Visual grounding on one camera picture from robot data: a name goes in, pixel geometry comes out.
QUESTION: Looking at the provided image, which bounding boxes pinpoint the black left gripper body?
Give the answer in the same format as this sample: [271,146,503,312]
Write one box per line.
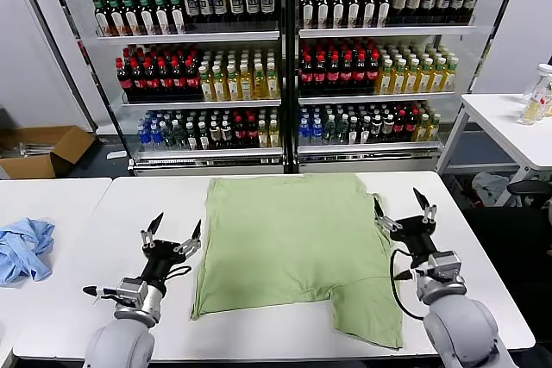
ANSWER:
[138,239,187,290]

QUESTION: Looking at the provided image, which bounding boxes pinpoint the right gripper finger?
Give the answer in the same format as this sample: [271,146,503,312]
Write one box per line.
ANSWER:
[372,195,403,234]
[412,187,437,225]

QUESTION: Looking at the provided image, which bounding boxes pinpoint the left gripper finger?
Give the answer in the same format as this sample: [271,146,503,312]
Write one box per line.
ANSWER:
[140,211,166,249]
[172,218,203,257]

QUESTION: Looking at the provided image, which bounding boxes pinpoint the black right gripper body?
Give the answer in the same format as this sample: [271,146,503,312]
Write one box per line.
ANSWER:
[390,215,439,269]

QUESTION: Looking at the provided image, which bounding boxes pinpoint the light green t-shirt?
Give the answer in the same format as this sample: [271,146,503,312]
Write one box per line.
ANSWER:
[189,172,405,350]

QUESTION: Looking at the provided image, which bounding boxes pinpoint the white plastic bag bundle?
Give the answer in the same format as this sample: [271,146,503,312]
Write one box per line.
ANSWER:
[471,172,518,209]

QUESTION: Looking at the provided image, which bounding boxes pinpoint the red cap cola bottle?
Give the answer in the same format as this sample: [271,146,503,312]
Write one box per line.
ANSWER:
[367,53,381,91]
[353,53,368,92]
[393,109,407,143]
[300,55,315,92]
[405,109,419,142]
[233,116,247,148]
[130,59,147,100]
[245,115,259,148]
[313,55,328,92]
[185,59,202,100]
[116,60,134,100]
[171,59,188,100]
[158,59,174,100]
[144,59,160,100]
[340,54,354,92]
[326,55,342,92]

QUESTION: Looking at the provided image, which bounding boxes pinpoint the black office chair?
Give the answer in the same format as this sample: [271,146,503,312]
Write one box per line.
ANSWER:
[461,178,552,283]

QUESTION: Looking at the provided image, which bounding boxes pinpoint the white side table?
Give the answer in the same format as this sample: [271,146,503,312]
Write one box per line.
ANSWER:
[435,92,552,208]

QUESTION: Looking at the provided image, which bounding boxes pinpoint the crumpled light blue shirt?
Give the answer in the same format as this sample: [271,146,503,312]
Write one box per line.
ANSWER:
[0,216,56,286]

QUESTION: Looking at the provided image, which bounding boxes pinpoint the open cardboard box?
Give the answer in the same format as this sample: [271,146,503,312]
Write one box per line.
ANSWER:
[0,125,97,180]

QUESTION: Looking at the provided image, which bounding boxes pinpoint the clear jar yellow contents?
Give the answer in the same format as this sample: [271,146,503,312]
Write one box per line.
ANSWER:
[518,94,545,127]

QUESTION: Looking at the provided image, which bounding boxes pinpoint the plastic wrapped metal parts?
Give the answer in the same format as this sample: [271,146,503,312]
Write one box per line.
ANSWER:
[0,139,52,159]

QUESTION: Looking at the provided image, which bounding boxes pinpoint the clear jar white lid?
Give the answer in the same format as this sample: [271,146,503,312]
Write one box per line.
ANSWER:
[524,63,552,104]

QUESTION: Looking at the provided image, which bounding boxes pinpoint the glass cabinet door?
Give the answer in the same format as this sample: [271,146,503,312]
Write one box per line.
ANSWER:
[435,0,530,175]
[11,0,135,178]

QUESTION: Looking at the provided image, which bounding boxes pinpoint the white display cabinet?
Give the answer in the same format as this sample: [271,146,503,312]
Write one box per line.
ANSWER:
[68,0,289,178]
[292,0,480,175]

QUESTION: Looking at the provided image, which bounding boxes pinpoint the green cap dark tea bottle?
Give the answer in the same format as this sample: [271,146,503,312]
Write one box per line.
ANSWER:
[347,0,362,28]
[136,0,156,35]
[316,0,331,29]
[122,0,141,36]
[152,0,172,35]
[167,0,187,34]
[93,0,111,36]
[107,0,126,36]
[300,0,316,29]
[361,0,378,28]
[376,0,392,28]
[331,0,347,29]

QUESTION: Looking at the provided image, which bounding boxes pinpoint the beige label dark drink bottle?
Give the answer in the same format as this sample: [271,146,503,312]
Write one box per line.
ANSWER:
[406,0,423,24]
[391,0,409,24]

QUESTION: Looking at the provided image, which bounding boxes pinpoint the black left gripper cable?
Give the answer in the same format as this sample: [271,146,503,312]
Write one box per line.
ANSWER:
[166,265,192,284]

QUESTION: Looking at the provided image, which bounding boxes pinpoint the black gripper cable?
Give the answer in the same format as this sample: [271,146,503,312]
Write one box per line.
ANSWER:
[166,265,192,284]
[389,248,428,321]

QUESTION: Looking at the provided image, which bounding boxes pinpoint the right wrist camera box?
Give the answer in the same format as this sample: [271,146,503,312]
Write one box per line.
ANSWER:
[395,250,463,285]

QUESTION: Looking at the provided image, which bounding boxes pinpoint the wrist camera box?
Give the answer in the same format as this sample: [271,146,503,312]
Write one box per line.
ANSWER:
[395,250,463,285]
[82,277,148,307]

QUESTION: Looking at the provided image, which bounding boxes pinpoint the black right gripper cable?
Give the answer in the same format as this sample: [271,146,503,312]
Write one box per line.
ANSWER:
[389,248,428,321]

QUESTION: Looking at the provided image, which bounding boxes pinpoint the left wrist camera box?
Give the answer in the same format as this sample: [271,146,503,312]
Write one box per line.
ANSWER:
[82,277,148,307]

